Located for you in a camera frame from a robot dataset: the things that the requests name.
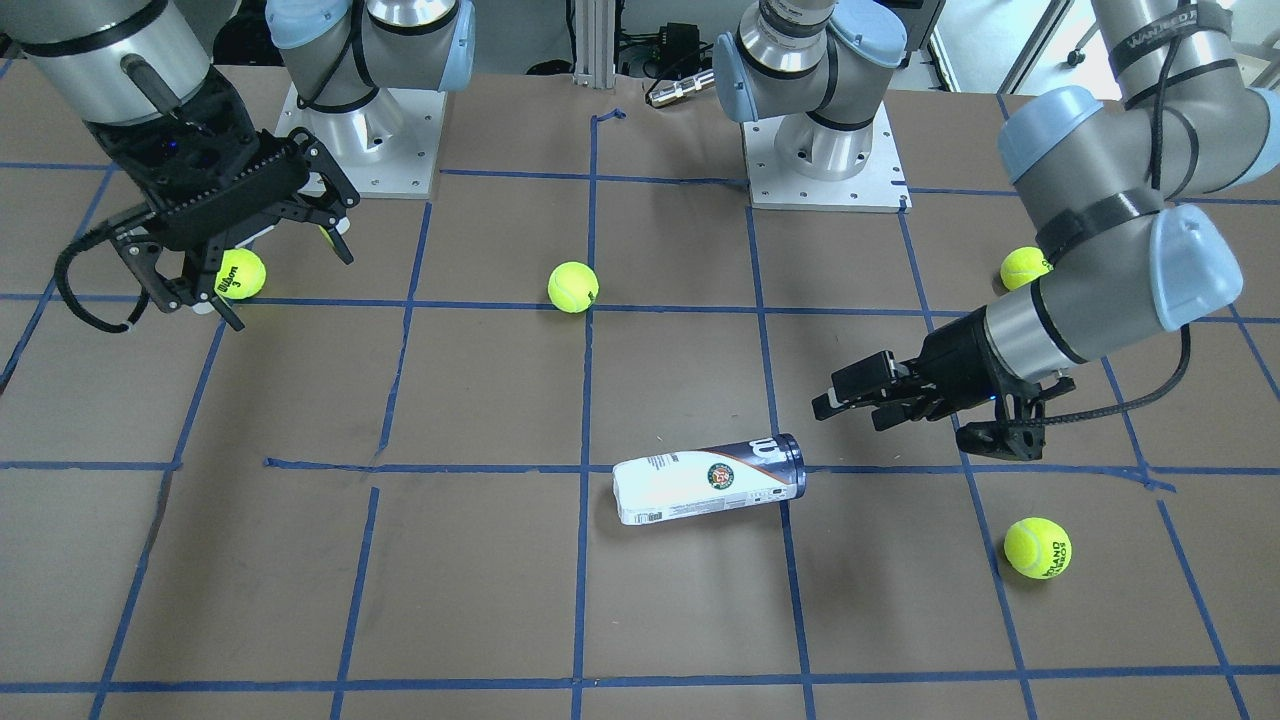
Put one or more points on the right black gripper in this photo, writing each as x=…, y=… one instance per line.
x=128, y=160

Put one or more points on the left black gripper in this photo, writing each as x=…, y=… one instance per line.
x=955, y=362

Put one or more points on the white blue tennis ball can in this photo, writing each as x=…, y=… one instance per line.
x=696, y=482

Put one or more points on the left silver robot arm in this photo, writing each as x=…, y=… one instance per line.
x=1128, y=259

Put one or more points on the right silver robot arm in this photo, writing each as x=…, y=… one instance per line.
x=144, y=83

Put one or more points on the tennis ball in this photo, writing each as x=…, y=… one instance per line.
x=1022, y=266
x=572, y=287
x=1038, y=548
x=241, y=275

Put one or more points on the tennis ball centre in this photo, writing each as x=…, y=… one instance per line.
x=572, y=287

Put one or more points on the silver metal cylinder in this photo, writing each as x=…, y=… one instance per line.
x=667, y=92

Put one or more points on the black power adapter box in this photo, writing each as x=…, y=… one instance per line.
x=674, y=51

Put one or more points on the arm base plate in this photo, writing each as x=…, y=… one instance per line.
x=388, y=148
x=796, y=164

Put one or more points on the aluminium frame post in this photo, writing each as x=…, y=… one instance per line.
x=594, y=38

